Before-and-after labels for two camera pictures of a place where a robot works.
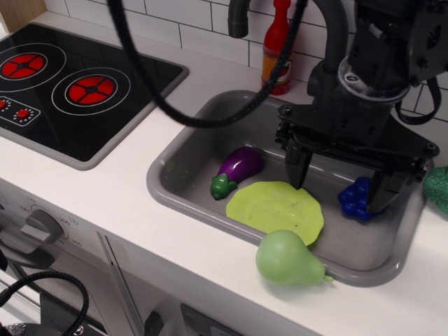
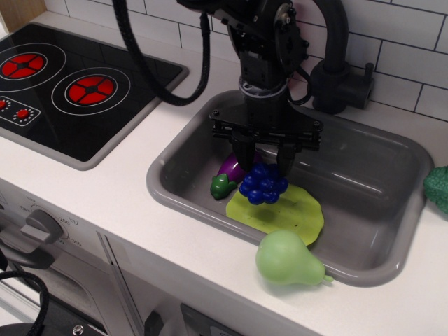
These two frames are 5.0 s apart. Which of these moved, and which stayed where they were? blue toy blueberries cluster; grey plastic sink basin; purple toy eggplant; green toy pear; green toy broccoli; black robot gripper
Moved: black robot gripper; blue toy blueberries cluster
Stayed: grey plastic sink basin; green toy broccoli; green toy pear; purple toy eggplant
